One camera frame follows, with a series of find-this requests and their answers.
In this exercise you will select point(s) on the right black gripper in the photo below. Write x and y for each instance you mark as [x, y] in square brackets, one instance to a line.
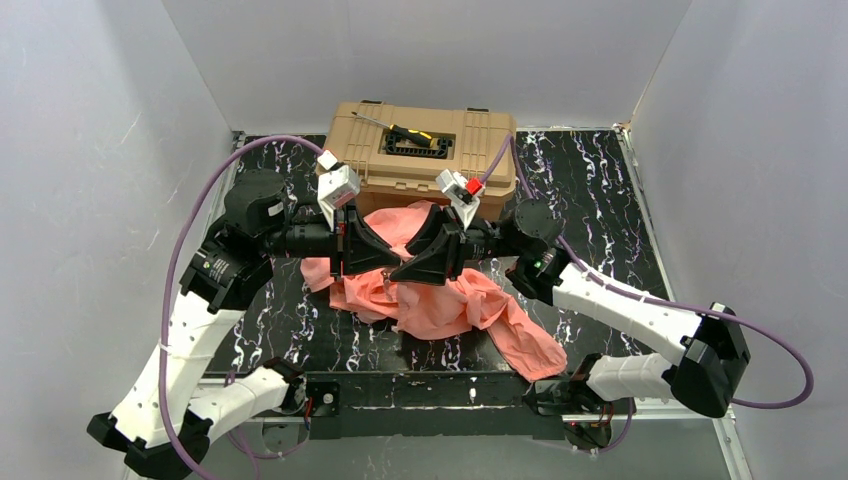
[454, 244]

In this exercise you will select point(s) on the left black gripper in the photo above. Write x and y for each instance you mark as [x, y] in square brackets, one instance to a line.
[340, 242]

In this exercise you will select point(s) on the pink jacket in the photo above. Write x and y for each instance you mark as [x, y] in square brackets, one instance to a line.
[430, 313]

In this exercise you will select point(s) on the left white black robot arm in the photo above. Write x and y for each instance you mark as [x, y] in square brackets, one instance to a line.
[162, 427]

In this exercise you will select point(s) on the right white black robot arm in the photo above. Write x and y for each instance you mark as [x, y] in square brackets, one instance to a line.
[697, 359]

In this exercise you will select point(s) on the black yellow screwdriver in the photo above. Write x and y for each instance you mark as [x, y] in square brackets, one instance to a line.
[416, 137]

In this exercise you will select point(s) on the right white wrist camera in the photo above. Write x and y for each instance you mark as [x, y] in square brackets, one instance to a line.
[464, 194]

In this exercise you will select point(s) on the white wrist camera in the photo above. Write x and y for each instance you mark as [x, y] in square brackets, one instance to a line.
[464, 194]
[338, 183]

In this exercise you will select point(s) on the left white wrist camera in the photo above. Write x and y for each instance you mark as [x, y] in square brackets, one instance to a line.
[338, 183]

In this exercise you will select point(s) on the black toolbox handle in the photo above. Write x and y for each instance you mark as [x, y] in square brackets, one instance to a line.
[395, 145]

